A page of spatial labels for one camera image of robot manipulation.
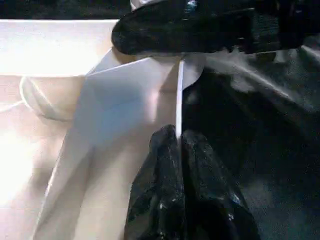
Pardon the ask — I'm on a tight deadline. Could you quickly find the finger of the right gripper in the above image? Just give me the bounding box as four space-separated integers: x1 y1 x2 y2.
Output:
111 2 253 56

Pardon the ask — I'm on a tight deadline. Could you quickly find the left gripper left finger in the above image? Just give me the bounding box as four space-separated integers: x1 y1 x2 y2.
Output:
124 124 186 240

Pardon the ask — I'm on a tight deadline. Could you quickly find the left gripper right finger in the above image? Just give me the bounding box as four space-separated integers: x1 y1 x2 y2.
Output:
181 129 261 240

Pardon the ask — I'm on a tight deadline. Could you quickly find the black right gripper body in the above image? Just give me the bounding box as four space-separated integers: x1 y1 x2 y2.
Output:
249 6 305 54

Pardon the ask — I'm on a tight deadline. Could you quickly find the white plastic table top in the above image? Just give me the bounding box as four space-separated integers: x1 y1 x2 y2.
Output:
0 18 205 240

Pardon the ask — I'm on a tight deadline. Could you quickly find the black mat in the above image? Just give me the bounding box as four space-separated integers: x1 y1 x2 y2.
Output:
0 0 320 240

